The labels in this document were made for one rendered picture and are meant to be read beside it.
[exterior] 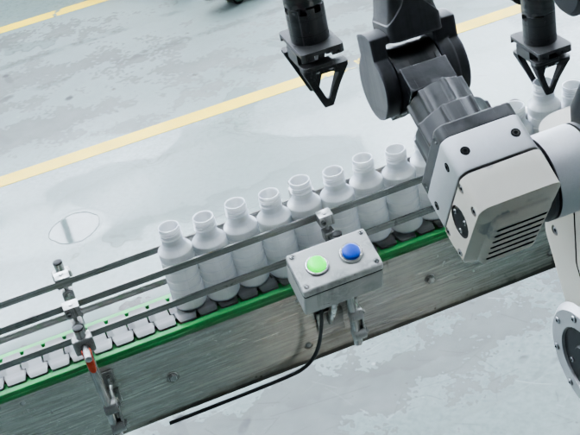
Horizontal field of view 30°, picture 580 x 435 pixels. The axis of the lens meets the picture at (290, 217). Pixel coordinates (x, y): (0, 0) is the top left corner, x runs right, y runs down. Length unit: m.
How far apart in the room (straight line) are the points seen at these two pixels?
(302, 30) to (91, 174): 3.01
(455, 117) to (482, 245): 0.13
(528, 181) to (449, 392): 2.05
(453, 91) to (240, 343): 0.90
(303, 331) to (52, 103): 3.37
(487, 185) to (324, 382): 2.17
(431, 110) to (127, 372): 0.93
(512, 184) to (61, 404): 1.06
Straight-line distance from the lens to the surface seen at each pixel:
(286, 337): 1.95
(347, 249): 1.75
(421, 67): 1.17
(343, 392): 3.14
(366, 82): 1.22
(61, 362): 1.89
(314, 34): 1.55
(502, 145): 1.08
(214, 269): 1.85
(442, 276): 2.02
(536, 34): 1.92
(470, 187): 1.06
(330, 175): 1.89
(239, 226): 1.84
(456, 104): 1.13
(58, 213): 4.30
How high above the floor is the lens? 2.14
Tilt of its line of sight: 33 degrees down
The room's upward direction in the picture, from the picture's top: 13 degrees counter-clockwise
